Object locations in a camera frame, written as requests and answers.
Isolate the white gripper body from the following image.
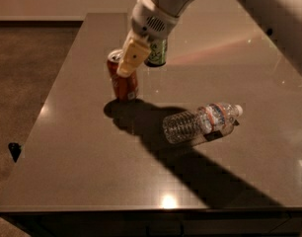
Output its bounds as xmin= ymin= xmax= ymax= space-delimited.
xmin=131 ymin=0 xmax=179 ymax=41

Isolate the green soda can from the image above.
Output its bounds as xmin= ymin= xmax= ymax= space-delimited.
xmin=145 ymin=39 xmax=167 ymax=67

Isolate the red coke can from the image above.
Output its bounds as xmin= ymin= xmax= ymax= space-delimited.
xmin=107 ymin=48 xmax=138 ymax=102

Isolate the small black floor object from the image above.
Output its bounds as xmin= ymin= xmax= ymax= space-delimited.
xmin=8 ymin=142 xmax=22 ymax=162

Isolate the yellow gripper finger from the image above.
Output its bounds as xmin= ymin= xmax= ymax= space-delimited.
xmin=116 ymin=30 xmax=151 ymax=78

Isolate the clear plastic water bottle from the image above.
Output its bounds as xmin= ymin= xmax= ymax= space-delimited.
xmin=162 ymin=103 xmax=243 ymax=145

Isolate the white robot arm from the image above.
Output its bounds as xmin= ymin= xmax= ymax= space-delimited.
xmin=116 ymin=0 xmax=194 ymax=78

